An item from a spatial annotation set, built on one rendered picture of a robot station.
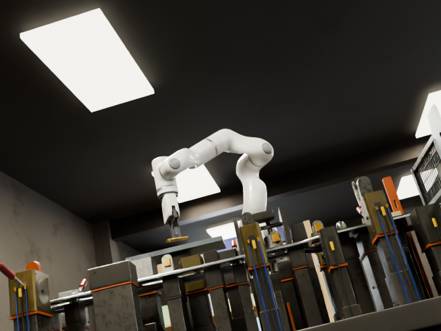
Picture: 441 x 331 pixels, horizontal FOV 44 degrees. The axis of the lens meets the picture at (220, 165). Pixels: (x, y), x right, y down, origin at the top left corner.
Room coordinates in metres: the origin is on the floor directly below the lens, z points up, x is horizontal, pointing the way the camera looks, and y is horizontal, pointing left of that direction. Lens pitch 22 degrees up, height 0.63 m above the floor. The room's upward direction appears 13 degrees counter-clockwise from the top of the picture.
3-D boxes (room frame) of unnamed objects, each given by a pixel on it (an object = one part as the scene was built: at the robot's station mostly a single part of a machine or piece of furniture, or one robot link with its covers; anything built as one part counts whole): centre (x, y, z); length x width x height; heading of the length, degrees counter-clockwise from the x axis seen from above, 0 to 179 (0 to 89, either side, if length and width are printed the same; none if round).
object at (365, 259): (1.69, -0.38, 0.84); 0.12 x 0.05 x 0.29; 179
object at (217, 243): (2.04, 0.24, 1.16); 0.37 x 0.14 x 0.02; 89
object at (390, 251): (1.47, -0.39, 0.87); 0.12 x 0.07 x 0.35; 179
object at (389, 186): (1.84, -0.56, 0.95); 0.03 x 0.01 x 0.50; 89
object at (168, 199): (2.03, 0.23, 1.34); 0.10 x 0.07 x 0.11; 19
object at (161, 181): (2.03, 0.23, 1.48); 0.09 x 0.08 x 0.13; 31
